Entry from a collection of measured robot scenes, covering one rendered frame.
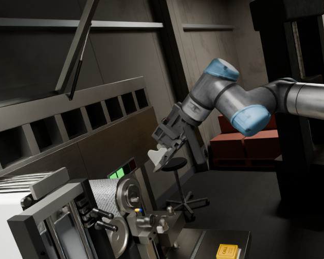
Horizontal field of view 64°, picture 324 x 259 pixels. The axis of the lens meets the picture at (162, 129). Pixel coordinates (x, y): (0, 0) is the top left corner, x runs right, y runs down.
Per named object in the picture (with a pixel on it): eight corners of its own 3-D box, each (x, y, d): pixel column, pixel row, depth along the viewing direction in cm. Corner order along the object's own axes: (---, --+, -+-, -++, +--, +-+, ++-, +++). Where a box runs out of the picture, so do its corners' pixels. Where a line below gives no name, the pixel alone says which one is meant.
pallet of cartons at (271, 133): (230, 149, 495) (221, 111, 481) (305, 144, 420) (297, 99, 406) (211, 169, 424) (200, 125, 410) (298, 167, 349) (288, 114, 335)
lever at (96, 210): (111, 221, 54) (111, 216, 53) (91, 214, 56) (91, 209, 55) (114, 218, 55) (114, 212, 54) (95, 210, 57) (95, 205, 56)
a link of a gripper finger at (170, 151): (161, 159, 76) (179, 136, 73) (166, 162, 76) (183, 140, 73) (156, 163, 72) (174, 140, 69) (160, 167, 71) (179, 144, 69)
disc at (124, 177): (122, 226, 84) (111, 183, 83) (120, 226, 84) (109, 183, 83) (145, 206, 97) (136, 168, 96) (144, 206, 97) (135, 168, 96)
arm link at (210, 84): (232, 74, 57) (208, 52, 61) (203, 112, 62) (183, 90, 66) (248, 78, 62) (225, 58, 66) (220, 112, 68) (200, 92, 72)
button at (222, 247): (235, 263, 94) (234, 257, 94) (217, 261, 98) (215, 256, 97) (239, 250, 100) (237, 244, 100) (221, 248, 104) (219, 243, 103)
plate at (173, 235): (172, 247, 102) (167, 233, 101) (95, 241, 121) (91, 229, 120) (185, 222, 115) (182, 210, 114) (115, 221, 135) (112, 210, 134)
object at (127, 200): (143, 197, 93) (133, 211, 87) (138, 197, 94) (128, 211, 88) (135, 180, 91) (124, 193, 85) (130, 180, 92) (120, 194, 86)
